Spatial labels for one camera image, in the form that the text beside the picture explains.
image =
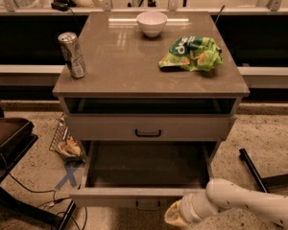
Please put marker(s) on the padded gripper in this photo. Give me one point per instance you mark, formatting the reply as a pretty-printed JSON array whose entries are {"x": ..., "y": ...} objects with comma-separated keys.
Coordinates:
[{"x": 186, "y": 211}]

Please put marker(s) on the grey drawer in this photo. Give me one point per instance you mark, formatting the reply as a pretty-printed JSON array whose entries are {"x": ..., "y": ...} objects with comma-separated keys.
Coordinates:
[
  {"x": 111, "y": 127},
  {"x": 145, "y": 175}
]

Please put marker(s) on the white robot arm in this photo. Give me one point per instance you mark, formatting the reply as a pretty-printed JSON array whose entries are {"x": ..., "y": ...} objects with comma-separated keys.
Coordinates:
[{"x": 220, "y": 196}]

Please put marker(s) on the grey drawer cabinet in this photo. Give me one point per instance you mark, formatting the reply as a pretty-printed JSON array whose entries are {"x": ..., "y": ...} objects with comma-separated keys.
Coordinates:
[{"x": 123, "y": 76}]

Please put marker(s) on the blue tape cross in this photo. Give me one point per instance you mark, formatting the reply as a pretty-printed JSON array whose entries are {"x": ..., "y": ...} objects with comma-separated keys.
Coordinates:
[{"x": 70, "y": 169}]

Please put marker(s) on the green chip bag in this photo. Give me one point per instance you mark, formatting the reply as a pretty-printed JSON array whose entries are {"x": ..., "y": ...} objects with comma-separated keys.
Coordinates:
[{"x": 193, "y": 53}]

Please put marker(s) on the black chair with tray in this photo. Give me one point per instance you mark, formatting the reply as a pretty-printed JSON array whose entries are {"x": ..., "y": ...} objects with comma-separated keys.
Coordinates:
[{"x": 16, "y": 138}]

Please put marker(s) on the white bowl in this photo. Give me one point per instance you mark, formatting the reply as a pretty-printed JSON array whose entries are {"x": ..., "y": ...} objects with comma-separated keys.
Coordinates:
[{"x": 151, "y": 23}]

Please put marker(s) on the silver drink can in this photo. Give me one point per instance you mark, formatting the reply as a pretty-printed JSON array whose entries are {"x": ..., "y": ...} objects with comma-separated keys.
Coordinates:
[{"x": 72, "y": 53}]

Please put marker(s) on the black power adapter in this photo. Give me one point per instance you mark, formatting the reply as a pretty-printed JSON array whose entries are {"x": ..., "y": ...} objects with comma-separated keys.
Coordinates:
[{"x": 59, "y": 6}]

